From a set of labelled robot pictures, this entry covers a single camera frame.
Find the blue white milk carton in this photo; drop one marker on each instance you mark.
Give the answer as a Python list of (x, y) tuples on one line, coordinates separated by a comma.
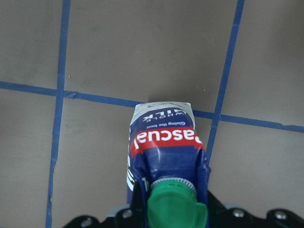
[(167, 159)]

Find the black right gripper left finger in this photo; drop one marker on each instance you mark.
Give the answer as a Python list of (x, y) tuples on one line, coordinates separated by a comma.
[(138, 207)]

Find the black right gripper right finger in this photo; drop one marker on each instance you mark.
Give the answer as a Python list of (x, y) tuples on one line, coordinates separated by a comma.
[(216, 211)]

